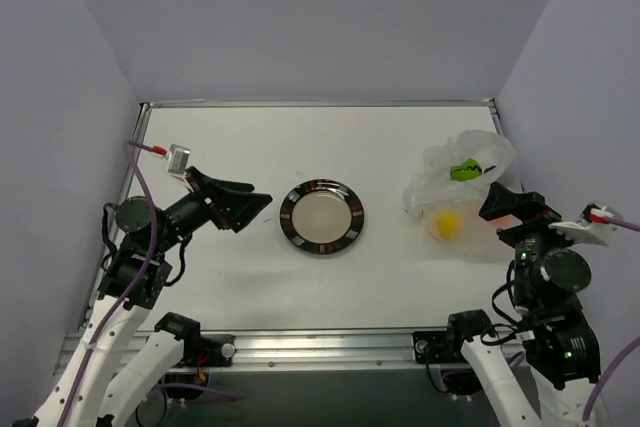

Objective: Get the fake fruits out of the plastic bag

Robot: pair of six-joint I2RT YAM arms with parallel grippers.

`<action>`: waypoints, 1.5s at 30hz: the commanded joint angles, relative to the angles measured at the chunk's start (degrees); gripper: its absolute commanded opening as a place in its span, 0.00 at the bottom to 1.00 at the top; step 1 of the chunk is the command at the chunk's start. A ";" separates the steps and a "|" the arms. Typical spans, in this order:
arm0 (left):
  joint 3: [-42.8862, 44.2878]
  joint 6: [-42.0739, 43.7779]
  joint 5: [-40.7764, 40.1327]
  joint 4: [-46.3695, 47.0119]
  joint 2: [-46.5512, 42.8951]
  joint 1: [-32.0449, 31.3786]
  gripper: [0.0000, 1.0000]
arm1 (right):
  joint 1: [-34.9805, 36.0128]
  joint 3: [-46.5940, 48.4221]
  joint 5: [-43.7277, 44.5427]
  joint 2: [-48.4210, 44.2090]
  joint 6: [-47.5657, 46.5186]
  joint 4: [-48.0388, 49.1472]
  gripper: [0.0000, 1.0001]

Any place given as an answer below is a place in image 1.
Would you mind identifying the yellow fake pear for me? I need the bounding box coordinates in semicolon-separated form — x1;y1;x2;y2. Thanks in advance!
433;211;460;241

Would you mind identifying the orange fake persimmon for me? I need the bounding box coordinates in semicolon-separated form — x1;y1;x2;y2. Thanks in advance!
490;216;517;228

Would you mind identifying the black rimmed round plate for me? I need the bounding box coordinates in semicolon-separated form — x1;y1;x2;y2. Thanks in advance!
278;179;365;256

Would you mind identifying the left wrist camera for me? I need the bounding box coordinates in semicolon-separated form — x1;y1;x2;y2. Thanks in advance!
166;144;191;177

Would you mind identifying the green fake watermelon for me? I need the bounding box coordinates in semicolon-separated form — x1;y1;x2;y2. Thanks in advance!
449;158;483;182

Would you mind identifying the clear plastic bag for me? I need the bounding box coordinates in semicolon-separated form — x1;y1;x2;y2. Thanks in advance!
403;130;521;263

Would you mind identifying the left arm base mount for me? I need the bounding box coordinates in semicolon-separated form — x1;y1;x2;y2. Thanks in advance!
179;334;236;368

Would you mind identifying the aluminium front frame rail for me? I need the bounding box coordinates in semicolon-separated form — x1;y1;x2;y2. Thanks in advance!
52;329;531;373

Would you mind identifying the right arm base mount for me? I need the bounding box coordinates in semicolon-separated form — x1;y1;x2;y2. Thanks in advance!
411;329;465;365

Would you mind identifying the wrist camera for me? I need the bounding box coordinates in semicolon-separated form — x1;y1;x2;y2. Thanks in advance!
166;144;191;177
549;203;617;246

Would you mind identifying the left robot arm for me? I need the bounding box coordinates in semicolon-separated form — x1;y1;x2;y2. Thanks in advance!
17;167;272;426

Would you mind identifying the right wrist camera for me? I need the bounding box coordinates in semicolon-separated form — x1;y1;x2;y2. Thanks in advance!
549;203;617;246

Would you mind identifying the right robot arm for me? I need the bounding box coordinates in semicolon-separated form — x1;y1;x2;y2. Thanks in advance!
443;182;615;426

